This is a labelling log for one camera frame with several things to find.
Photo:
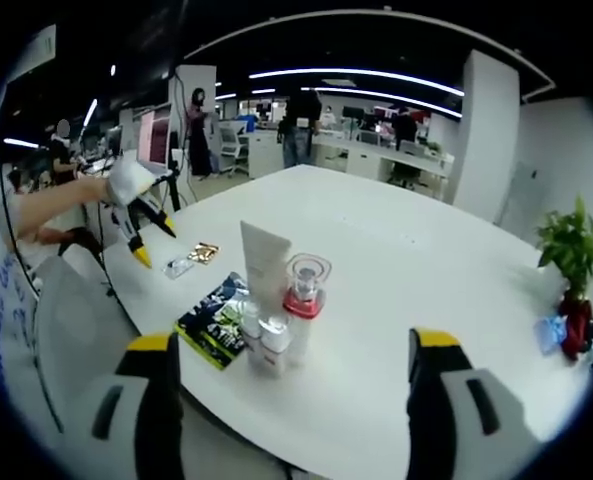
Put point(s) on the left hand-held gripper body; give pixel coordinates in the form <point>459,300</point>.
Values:
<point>128,182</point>

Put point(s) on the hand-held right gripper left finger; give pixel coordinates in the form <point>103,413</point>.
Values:
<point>136,425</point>

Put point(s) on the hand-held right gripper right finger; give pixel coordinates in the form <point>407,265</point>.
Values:
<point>466,430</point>

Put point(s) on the gold skincare sachet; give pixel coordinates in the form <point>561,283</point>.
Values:
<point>203,252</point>

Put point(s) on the white skincare tube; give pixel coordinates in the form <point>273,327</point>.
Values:
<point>263,260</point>

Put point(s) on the dark green skincare sachet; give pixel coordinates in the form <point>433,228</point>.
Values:
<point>211,325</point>

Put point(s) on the small skincare bottle red label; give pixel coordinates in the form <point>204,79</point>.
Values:
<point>275,345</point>

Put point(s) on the white skincare bottle red collar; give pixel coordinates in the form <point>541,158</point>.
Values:
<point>303,305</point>

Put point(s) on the black tripod stand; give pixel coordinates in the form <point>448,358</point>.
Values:
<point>174,190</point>

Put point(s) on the white office chair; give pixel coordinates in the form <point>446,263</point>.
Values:
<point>233,145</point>

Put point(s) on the blue plastic item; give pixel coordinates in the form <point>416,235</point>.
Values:
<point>548,335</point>

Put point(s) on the person's white printed shirt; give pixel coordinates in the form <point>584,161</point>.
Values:
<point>1,280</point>

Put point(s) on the white ceiling air vent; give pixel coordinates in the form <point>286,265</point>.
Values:
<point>33,50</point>

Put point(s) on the potted green plant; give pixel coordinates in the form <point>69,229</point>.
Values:
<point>573,245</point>

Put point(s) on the white office desk row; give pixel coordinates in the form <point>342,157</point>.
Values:
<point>366,160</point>

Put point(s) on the black office chair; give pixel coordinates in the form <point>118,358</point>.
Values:
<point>406,170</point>

